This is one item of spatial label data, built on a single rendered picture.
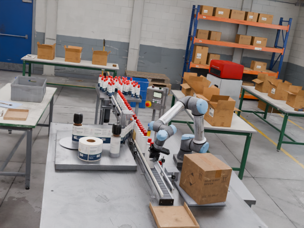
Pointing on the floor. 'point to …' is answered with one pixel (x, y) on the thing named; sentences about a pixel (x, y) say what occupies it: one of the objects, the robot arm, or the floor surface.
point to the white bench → (25, 126)
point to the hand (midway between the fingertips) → (154, 160)
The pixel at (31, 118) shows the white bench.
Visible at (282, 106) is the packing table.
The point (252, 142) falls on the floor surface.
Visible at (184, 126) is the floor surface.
